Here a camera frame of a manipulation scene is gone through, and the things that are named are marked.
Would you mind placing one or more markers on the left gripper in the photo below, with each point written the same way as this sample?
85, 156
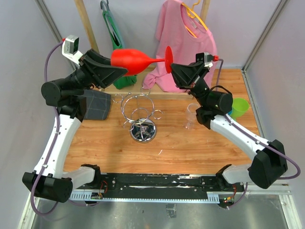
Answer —
100, 71

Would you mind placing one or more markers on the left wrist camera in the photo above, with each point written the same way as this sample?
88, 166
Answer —
70, 49

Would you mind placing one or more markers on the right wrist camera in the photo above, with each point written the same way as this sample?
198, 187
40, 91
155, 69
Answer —
206, 58

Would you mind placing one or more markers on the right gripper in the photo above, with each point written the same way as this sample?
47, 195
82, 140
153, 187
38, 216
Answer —
184, 76

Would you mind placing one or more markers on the green wine glass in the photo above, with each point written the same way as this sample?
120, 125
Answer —
239, 107

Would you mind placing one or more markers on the dark grey checked cloth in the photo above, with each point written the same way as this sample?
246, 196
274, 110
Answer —
98, 105

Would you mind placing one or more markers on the green garment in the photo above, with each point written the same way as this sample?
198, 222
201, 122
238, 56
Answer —
117, 59

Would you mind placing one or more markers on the clear wine glass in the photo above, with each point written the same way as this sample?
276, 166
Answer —
190, 115

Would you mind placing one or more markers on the yellow clothes hanger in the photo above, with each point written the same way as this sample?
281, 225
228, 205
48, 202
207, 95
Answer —
193, 15

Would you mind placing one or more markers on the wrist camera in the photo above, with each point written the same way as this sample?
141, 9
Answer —
70, 49
206, 58

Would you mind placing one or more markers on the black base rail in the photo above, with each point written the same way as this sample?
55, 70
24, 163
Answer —
153, 187

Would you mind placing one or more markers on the grey clothes hanger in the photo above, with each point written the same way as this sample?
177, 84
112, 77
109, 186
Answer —
115, 35

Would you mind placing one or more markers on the chrome wine glass rack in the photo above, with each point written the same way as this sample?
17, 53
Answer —
139, 112

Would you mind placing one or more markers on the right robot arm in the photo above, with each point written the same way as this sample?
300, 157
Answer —
268, 160

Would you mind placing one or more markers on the pink t-shirt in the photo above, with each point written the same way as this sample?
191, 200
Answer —
185, 36

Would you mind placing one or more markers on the red wine glass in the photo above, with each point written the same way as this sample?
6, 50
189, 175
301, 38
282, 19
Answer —
138, 61

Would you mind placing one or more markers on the wooden clothes rack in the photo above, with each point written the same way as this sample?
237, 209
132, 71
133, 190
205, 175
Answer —
156, 92

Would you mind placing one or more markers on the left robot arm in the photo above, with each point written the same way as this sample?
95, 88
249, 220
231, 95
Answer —
65, 95

